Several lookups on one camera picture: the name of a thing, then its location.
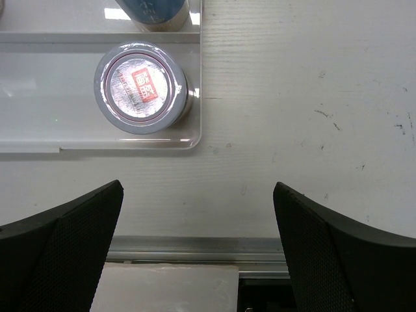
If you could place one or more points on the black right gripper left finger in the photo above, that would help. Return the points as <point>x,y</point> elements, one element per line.
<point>53,260</point>

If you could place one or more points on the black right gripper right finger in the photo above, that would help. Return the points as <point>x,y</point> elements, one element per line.
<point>336,263</point>

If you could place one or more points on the short white-lid jar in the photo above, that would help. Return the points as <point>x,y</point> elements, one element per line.
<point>141,89</point>

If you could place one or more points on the tall silver-lid jar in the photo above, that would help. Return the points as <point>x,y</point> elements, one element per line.
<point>157,15</point>

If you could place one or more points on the white tiered organizer tray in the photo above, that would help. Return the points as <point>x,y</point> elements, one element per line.
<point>49,54</point>

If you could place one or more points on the aluminium front rail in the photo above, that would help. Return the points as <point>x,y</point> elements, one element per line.
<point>256,258</point>

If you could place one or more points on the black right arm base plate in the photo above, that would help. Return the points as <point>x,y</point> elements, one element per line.
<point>265,295</point>

